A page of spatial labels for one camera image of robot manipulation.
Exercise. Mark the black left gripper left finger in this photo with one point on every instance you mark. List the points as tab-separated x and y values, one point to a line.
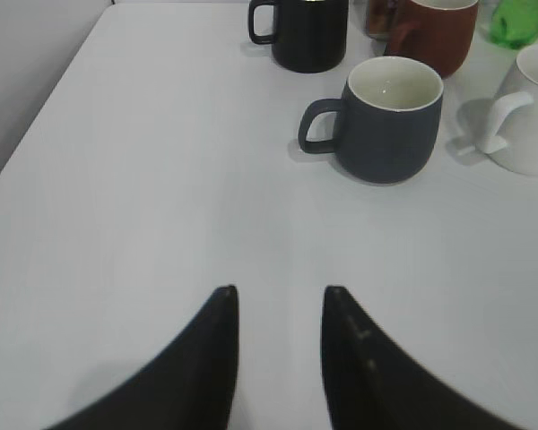
189	385

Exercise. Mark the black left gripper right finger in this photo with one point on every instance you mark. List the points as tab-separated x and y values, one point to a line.
371	383

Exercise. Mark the dark grey ceramic mug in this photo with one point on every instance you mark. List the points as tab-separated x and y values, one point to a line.
384	126

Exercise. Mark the white ceramic mug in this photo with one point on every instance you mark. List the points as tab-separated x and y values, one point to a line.
509	132

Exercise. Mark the black ceramic mug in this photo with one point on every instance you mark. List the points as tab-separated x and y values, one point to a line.
307	37

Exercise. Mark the brown red ceramic mug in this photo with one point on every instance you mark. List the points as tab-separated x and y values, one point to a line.
436	33

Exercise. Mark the brown coffee drink bottle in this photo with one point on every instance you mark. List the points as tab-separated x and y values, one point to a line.
380	16

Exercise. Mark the green soda bottle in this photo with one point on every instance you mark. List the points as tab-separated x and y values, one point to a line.
514	23

